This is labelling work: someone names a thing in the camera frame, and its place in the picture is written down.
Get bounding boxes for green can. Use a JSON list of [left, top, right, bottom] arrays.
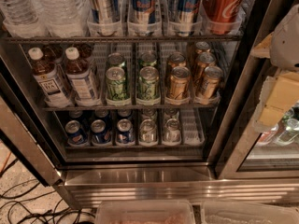
[[107, 52, 127, 70], [138, 66, 160, 101], [138, 51, 157, 68], [106, 66, 129, 101]]

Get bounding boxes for red coca-cola can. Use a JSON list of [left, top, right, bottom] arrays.
[[203, 0, 242, 35]]

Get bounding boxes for black floor cables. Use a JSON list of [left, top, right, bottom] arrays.
[[0, 158, 96, 224]]

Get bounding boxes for gold can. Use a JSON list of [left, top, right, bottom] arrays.
[[166, 52, 187, 75], [192, 52, 216, 83], [166, 66, 191, 100], [195, 66, 223, 98], [188, 41, 211, 60]]

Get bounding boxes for blue pepsi can rear middle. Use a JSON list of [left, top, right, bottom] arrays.
[[94, 109, 111, 123]]

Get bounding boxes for silver 7up can rear left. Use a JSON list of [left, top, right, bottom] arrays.
[[141, 108, 157, 121]]

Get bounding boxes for blue pepsi can rear left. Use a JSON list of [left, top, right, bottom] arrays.
[[69, 110, 88, 125]]

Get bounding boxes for gold can front right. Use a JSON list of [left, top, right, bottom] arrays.
[[195, 66, 223, 98]]

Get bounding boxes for glass fridge door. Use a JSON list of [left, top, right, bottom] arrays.
[[206, 0, 298, 179]]

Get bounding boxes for blue pepsi can front right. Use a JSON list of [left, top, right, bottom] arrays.
[[116, 119, 135, 145]]

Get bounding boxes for stainless steel fridge frame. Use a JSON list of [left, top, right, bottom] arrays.
[[1, 0, 299, 208]]

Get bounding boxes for water bottle left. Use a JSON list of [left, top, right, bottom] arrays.
[[0, 0, 48, 38]]

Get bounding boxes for red bull can right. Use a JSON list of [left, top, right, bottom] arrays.
[[168, 0, 201, 37]]

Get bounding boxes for clear plastic bin right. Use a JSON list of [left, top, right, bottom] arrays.
[[200, 201, 299, 224]]

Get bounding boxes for blue pepsi can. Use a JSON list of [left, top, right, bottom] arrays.
[[116, 119, 135, 145], [69, 110, 88, 125], [65, 120, 88, 147], [91, 119, 111, 146], [117, 109, 133, 120], [94, 109, 111, 123]]

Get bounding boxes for tea bottle rear right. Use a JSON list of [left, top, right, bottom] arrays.
[[74, 44, 93, 63]]

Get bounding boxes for tea bottle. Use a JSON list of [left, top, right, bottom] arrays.
[[74, 44, 93, 63], [65, 47, 99, 106], [28, 48, 72, 108]]

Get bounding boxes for gold can middle right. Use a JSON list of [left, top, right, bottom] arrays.
[[192, 52, 216, 83]]

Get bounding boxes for blue pepsi can front middle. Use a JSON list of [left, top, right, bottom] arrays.
[[91, 119, 111, 146]]

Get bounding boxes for silver tall can left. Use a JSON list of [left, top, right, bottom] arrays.
[[90, 0, 120, 36]]

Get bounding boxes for silver 7up can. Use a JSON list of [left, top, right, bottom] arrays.
[[139, 119, 157, 146], [164, 108, 179, 120], [163, 119, 181, 146], [141, 108, 157, 121]]

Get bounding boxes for silver 7up can right front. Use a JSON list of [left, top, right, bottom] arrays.
[[163, 119, 181, 146]]

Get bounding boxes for blue pepsi can rear right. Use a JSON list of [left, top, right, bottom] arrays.
[[117, 109, 133, 120]]

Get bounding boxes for green can rear right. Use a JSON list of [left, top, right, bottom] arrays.
[[138, 51, 157, 68]]

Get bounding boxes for water bottle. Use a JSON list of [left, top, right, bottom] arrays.
[[0, 0, 48, 38], [39, 0, 83, 38]]

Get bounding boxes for green can front left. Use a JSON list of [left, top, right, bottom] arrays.
[[106, 66, 129, 101]]

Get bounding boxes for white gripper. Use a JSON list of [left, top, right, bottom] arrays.
[[250, 4, 299, 133]]

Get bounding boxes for green can rear left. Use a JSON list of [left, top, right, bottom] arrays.
[[107, 52, 127, 70]]

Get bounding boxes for gold can rear right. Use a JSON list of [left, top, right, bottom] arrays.
[[188, 41, 211, 60]]

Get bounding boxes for blue pepsi can front left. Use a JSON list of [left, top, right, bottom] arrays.
[[65, 120, 88, 147]]

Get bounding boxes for clear plastic bin left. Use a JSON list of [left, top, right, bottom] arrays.
[[94, 200, 195, 224]]

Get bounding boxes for water bottle right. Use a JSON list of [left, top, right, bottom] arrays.
[[39, 0, 83, 38]]

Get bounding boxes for gold can front left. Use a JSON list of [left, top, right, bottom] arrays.
[[166, 66, 191, 100]]

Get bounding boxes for clear plastic bin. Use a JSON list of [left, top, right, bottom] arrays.
[[200, 201, 299, 224], [94, 200, 195, 224]]

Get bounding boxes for gold can rear left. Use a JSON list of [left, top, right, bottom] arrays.
[[166, 52, 187, 75]]

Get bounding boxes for red bull can middle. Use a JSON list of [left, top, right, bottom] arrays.
[[131, 0, 155, 36]]

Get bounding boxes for red bull can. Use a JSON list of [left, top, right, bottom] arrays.
[[131, 0, 155, 36], [168, 0, 201, 37]]

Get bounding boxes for tea bottle front left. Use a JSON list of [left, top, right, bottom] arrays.
[[28, 48, 72, 108]]

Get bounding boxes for silver 7up can rear right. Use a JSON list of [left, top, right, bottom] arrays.
[[164, 108, 179, 120]]

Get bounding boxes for green can front right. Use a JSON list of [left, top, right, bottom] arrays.
[[138, 66, 160, 101]]

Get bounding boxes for tea bottle front right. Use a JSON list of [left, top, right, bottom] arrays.
[[65, 47, 99, 106]]

